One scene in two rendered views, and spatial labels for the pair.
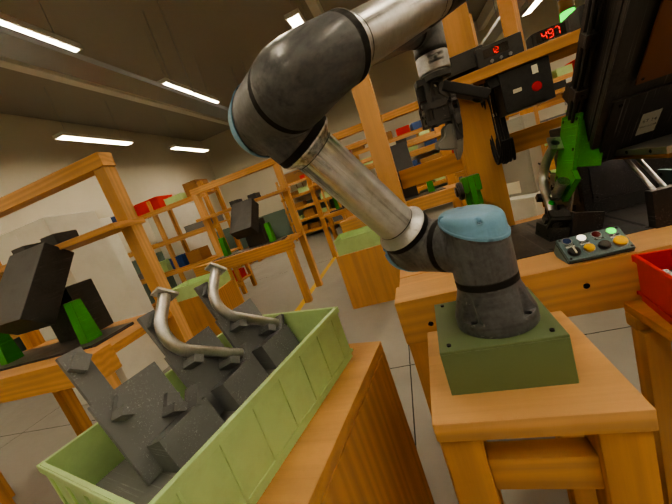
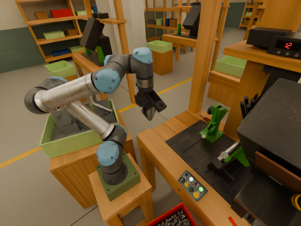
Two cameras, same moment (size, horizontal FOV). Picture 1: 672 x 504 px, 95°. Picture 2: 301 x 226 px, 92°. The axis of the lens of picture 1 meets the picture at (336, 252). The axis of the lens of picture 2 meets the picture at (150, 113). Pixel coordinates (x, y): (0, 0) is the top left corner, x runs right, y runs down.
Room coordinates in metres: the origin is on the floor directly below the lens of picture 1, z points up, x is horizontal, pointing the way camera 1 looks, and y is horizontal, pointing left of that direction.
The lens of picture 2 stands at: (0.36, -0.77, 1.78)
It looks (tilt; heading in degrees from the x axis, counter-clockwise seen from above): 38 degrees down; 41
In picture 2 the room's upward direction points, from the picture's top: 4 degrees counter-clockwise
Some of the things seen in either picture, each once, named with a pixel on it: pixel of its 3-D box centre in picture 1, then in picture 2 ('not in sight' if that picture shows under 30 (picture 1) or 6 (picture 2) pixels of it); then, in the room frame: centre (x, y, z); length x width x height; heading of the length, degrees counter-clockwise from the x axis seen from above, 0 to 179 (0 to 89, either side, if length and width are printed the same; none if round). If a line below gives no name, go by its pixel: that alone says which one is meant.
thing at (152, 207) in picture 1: (177, 252); (167, 17); (6.23, 3.00, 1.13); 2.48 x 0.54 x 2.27; 75
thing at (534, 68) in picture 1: (521, 89); (292, 82); (1.25, -0.89, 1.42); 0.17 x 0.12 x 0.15; 73
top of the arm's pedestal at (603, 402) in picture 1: (508, 366); (119, 181); (0.57, -0.26, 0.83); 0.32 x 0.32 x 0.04; 71
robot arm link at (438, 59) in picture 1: (433, 65); (144, 80); (0.80, -0.37, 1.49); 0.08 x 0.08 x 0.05
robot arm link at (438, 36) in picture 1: (425, 30); (142, 63); (0.80, -0.37, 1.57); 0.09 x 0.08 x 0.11; 122
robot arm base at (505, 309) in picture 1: (490, 296); (113, 168); (0.57, -0.26, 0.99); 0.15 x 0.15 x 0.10
